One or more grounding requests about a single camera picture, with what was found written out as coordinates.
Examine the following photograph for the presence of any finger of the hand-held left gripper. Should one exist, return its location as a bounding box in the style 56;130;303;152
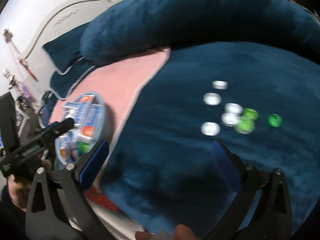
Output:
47;117;76;140

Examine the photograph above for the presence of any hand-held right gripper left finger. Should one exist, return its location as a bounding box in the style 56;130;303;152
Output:
25;139;110;240

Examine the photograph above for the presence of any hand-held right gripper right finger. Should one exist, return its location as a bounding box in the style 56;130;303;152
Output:
204;140;293;240

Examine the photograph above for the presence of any green bottle cap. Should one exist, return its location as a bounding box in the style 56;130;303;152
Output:
77;142;92;153

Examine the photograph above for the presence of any blue mesh basket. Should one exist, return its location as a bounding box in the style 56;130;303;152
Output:
54;92;108;166

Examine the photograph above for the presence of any cluster of plastic bottle caps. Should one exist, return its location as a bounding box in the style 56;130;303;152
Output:
201;80;283;137

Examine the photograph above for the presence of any person's left hand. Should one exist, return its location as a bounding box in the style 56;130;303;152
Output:
7;176;33;212

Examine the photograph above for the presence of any person's right hand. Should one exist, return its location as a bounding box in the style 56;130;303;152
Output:
134;224;203;240

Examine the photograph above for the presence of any blue white carton orange circle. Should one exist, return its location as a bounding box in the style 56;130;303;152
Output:
62;95;103;120
59;147;72;163
75;112;104;143

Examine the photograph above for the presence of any red rug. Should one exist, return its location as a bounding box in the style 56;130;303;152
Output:
84;185;120;213

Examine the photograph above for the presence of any dark blue grey-piped pillow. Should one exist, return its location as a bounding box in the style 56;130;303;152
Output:
42;22;90;74
49;57;97;100

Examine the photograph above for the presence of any dark blue bed cover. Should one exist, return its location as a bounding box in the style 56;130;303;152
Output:
100;41;320;240

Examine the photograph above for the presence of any pink blanket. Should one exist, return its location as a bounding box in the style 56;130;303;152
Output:
49;46;172;140

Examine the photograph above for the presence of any white headboard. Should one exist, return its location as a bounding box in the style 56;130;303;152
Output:
15;0;140;100

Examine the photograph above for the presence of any dark blue body pillow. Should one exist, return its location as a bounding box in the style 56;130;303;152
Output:
80;0;320;67

